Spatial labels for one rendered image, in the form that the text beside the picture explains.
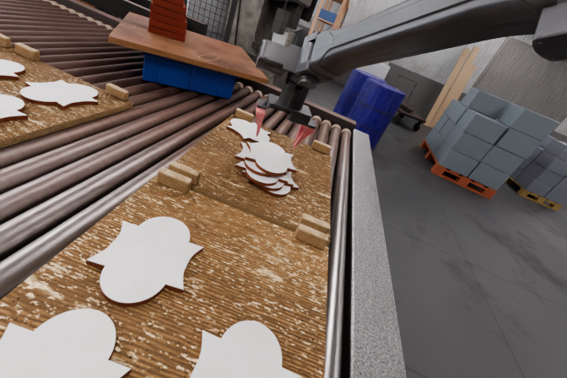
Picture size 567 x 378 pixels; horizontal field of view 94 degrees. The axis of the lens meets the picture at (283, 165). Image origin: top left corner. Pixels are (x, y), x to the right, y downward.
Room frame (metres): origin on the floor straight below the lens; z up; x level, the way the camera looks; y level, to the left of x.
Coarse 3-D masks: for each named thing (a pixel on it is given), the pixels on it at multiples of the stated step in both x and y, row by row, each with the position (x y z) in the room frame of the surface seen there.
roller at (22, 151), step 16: (176, 96) 0.79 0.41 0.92; (192, 96) 0.87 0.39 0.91; (128, 112) 0.58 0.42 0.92; (144, 112) 0.63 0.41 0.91; (80, 128) 0.45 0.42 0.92; (96, 128) 0.47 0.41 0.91; (16, 144) 0.33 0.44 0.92; (32, 144) 0.35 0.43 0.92; (48, 144) 0.37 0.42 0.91; (64, 144) 0.40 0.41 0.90; (0, 160) 0.29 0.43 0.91; (16, 160) 0.31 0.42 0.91
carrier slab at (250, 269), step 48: (144, 192) 0.33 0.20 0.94; (192, 192) 0.38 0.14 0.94; (96, 240) 0.22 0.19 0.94; (192, 240) 0.28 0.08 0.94; (240, 240) 0.31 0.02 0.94; (288, 240) 0.36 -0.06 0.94; (48, 288) 0.15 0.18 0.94; (96, 288) 0.16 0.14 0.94; (192, 288) 0.21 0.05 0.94; (240, 288) 0.23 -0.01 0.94; (288, 288) 0.26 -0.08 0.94; (0, 336) 0.10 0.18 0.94; (144, 336) 0.14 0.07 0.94; (192, 336) 0.16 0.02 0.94; (288, 336) 0.20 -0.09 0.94
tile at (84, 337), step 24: (72, 312) 0.13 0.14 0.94; (96, 312) 0.14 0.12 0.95; (24, 336) 0.10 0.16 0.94; (48, 336) 0.11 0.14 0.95; (72, 336) 0.11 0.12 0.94; (96, 336) 0.12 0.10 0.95; (0, 360) 0.08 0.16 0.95; (24, 360) 0.09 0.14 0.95; (48, 360) 0.09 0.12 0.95; (72, 360) 0.10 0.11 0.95; (96, 360) 0.10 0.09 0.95
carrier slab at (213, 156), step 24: (216, 144) 0.57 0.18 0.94; (288, 144) 0.74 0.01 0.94; (168, 168) 0.41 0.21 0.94; (192, 168) 0.44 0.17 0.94; (216, 168) 0.48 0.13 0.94; (312, 168) 0.66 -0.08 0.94; (216, 192) 0.40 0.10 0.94; (240, 192) 0.43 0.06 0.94; (264, 192) 0.46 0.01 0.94; (312, 192) 0.54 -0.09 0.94; (264, 216) 0.40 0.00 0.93; (288, 216) 0.42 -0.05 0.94; (312, 216) 0.45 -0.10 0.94
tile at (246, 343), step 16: (208, 336) 0.16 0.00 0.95; (224, 336) 0.17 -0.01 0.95; (240, 336) 0.17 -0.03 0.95; (256, 336) 0.18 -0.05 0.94; (272, 336) 0.19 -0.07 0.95; (208, 352) 0.14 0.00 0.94; (224, 352) 0.15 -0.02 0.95; (240, 352) 0.16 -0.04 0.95; (256, 352) 0.16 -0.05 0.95; (272, 352) 0.17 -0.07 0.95; (208, 368) 0.13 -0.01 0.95; (224, 368) 0.14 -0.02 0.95; (240, 368) 0.14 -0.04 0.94; (256, 368) 0.15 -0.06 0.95; (272, 368) 0.15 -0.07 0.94
